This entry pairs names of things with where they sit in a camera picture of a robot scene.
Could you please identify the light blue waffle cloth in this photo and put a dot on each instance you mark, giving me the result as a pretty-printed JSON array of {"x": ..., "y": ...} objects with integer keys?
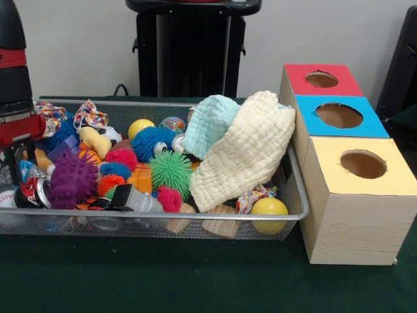
[{"x": 208, "y": 124}]

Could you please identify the dark green table cloth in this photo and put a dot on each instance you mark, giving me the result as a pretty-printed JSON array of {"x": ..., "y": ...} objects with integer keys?
[{"x": 163, "y": 277}]

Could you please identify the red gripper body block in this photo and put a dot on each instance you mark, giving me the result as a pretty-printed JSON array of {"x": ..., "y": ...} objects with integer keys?
[{"x": 19, "y": 132}]

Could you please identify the plain green spiky ball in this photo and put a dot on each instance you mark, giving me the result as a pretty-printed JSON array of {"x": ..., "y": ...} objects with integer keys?
[{"x": 171, "y": 172}]

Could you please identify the white baseball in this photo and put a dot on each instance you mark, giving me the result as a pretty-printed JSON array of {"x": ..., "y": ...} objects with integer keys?
[{"x": 7, "y": 199}]

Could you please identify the purple spiky rubber toy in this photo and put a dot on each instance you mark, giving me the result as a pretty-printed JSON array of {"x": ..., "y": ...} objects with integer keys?
[{"x": 73, "y": 182}]

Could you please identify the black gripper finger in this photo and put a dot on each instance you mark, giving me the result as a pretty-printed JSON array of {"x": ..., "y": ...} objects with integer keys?
[{"x": 18, "y": 166}]

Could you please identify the black chair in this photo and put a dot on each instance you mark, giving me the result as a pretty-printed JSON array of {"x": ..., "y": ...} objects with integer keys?
[{"x": 404, "y": 65}]

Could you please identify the large yellow ball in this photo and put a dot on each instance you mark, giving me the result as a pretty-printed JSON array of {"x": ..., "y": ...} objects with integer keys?
[{"x": 269, "y": 215}]

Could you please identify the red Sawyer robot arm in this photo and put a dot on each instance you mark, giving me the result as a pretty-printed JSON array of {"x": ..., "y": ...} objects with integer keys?
[{"x": 13, "y": 65}]

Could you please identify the blue spiky ball with eyes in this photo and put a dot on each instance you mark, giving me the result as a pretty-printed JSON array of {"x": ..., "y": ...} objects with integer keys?
[{"x": 150, "y": 140}]

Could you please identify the wooden box with three holes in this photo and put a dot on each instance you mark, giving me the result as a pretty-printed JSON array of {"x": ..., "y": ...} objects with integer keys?
[{"x": 358, "y": 228}]

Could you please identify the neighbouring green covered table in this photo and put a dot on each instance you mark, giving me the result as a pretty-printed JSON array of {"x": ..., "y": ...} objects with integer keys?
[{"x": 407, "y": 130}]

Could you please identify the clear plastic bottle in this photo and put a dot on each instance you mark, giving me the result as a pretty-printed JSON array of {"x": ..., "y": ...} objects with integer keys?
[{"x": 31, "y": 169}]

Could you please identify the crushed black can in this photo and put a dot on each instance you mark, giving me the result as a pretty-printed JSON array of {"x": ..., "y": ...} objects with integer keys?
[{"x": 29, "y": 195}]

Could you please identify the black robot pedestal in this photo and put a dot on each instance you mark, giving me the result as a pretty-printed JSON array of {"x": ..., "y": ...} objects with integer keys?
[{"x": 182, "y": 49}]

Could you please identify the crumpled colourful printed wrapper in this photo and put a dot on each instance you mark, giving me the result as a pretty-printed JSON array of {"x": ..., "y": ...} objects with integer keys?
[
  {"x": 52, "y": 117},
  {"x": 92, "y": 117}
]

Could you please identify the cream waffle cloth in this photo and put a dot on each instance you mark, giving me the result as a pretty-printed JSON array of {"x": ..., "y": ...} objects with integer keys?
[{"x": 244, "y": 153}]

